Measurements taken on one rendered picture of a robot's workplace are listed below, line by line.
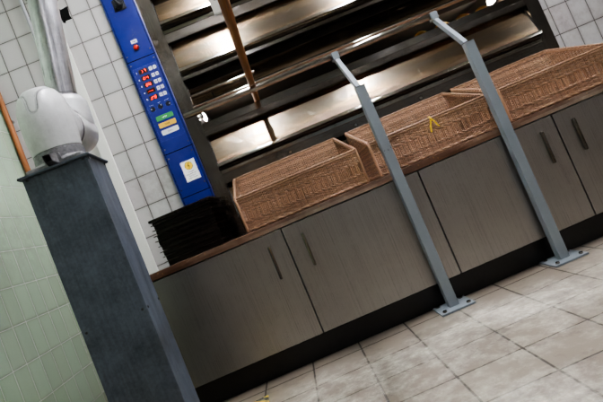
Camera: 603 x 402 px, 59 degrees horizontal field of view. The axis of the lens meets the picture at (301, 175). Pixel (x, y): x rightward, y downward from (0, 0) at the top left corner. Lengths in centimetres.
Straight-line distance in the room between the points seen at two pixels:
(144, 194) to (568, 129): 197
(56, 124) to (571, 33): 251
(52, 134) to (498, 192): 166
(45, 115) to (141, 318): 69
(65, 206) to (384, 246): 119
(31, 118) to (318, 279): 118
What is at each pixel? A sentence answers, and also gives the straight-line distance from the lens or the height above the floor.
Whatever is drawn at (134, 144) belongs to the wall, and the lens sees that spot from 282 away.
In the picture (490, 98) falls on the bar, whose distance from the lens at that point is 227.
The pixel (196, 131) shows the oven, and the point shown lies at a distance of 275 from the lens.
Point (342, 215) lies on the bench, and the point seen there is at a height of 50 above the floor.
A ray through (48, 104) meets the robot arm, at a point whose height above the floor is 119.
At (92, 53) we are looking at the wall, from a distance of 297.
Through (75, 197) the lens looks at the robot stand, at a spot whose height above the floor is 88.
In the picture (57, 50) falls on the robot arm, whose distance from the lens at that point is 211.
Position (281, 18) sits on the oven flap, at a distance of 286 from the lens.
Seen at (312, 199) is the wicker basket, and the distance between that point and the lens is 219.
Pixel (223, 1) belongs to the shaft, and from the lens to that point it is 147.
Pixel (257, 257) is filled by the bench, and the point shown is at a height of 48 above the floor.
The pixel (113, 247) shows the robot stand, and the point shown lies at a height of 70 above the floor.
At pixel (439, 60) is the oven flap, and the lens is 289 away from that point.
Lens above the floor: 60
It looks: 3 degrees up
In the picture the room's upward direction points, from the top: 23 degrees counter-clockwise
